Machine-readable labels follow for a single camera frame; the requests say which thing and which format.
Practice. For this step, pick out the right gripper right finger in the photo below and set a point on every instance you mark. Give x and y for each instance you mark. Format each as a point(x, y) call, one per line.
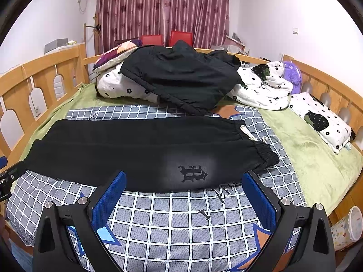
point(300, 238)

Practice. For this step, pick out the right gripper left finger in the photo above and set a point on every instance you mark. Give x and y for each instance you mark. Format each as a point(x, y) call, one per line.
point(53, 247)

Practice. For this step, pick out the black pants with white stripe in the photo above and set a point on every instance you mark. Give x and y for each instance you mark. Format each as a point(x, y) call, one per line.
point(173, 154)

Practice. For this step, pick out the star patterned waste bin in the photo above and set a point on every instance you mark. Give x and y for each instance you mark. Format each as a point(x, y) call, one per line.
point(347, 230)

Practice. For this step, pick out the green fleece blanket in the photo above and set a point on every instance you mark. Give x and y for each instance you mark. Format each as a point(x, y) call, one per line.
point(324, 176)

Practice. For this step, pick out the grey checkered bed sheet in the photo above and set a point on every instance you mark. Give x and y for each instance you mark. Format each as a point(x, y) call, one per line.
point(207, 230)

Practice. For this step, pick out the white floral pillow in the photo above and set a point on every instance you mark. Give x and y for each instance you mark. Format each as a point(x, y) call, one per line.
point(329, 126)

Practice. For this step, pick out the grey box on shelf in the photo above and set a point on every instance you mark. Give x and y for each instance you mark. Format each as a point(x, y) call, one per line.
point(55, 44)

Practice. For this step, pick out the purple patterned pillow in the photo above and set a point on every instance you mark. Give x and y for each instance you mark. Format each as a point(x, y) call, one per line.
point(116, 55)

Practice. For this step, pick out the wooden coat rack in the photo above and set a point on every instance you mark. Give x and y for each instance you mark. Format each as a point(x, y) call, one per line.
point(91, 34)

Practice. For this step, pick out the white floral duvet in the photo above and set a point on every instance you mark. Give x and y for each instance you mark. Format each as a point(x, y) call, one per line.
point(263, 86)

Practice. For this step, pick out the purple plush toy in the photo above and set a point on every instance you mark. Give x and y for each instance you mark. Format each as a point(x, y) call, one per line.
point(293, 75)

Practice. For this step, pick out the left red chair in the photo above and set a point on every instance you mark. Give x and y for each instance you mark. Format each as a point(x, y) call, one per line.
point(153, 40)

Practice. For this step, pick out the maroon striped curtain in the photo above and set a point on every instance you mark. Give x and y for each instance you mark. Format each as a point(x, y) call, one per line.
point(207, 20)

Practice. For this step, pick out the black jacket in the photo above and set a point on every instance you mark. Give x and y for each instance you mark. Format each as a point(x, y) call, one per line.
point(192, 81)

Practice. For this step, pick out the wooden bed frame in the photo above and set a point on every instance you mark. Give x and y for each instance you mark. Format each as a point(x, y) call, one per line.
point(29, 91)

